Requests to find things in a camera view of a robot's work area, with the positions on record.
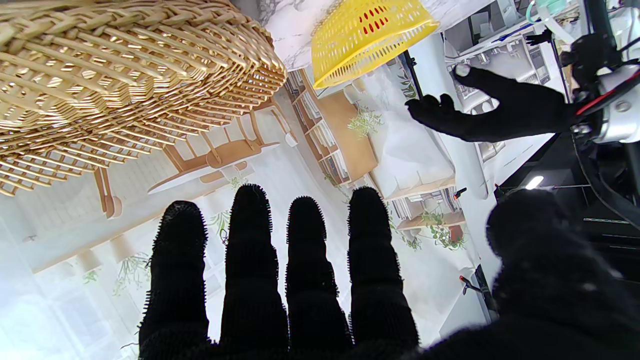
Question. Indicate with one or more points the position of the red toy block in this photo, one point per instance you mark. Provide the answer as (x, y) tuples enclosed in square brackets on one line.
[(374, 21)]

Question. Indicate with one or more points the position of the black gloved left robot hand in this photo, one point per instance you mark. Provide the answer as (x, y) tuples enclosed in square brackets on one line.
[(525, 115)]

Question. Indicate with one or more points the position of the printed room scene backdrop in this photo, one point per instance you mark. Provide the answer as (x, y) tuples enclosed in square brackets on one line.
[(415, 150)]

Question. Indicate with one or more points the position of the teal translucent container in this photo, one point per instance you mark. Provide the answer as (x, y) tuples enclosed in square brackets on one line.
[(547, 7)]

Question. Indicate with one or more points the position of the woven wicker basket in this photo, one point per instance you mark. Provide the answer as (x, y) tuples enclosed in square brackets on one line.
[(125, 75)]

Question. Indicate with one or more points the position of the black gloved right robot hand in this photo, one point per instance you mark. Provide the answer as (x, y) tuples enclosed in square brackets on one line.
[(250, 300)]

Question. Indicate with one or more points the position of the yellow perforated plastic basket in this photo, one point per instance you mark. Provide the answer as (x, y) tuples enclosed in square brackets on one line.
[(350, 45)]

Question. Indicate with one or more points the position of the black backdrop stand pole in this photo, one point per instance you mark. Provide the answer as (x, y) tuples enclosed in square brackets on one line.
[(414, 75)]

